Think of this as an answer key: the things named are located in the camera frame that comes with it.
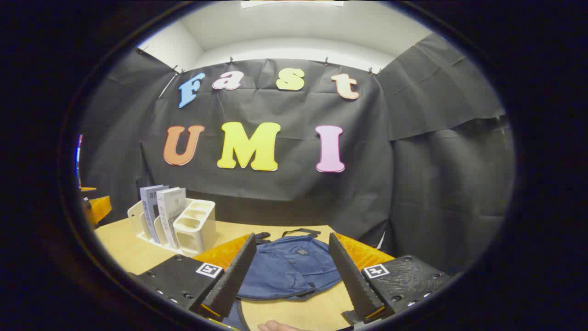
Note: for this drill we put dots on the white book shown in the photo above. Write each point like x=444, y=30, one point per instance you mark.
x=172, y=211

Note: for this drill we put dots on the cream plastic bookshelf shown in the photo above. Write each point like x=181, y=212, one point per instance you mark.
x=197, y=230

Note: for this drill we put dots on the black backdrop cloth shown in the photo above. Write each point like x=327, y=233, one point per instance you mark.
x=413, y=184

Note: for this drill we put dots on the grey-blue book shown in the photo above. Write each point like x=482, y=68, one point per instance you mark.
x=149, y=207

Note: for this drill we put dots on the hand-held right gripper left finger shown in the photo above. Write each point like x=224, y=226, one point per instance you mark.
x=234, y=276

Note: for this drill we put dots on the blue schoolbag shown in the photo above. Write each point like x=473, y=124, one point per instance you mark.
x=285, y=266

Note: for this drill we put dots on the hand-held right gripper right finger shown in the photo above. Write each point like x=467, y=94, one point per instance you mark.
x=351, y=280

